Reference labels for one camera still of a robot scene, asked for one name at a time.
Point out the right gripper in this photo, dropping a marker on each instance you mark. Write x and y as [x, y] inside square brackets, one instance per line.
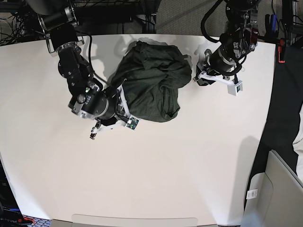
[114, 112]

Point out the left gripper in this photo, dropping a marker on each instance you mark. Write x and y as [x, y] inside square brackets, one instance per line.
[205, 65]

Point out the green long-sleeve T-shirt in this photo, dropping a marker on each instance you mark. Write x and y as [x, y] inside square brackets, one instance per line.
[151, 76]

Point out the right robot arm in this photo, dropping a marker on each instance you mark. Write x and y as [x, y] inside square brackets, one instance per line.
[90, 100]

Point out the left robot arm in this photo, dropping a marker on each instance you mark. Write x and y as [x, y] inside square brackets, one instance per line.
[239, 39]

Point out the red black clamp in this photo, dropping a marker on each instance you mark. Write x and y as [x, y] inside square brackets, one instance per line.
[281, 44]

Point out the dark grey cloth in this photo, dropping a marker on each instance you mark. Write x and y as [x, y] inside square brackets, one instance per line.
[282, 124]

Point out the white cloth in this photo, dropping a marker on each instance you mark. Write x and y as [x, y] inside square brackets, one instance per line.
[298, 143]

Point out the black box with label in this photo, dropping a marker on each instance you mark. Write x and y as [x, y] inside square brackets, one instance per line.
[8, 218]

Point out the white paper tag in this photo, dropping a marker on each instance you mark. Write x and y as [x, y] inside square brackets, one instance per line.
[252, 194]

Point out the grey plastic bin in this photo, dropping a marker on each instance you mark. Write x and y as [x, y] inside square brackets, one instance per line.
[280, 197]

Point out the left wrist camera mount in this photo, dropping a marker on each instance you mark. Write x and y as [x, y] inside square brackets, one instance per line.
[233, 86]

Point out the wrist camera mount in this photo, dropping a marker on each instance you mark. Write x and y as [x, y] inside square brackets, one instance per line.
[132, 122]
[233, 86]

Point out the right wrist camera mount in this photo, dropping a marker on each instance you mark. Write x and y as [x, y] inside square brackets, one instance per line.
[132, 122]

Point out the blue handled tool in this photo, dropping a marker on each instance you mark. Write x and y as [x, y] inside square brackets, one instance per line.
[270, 24]

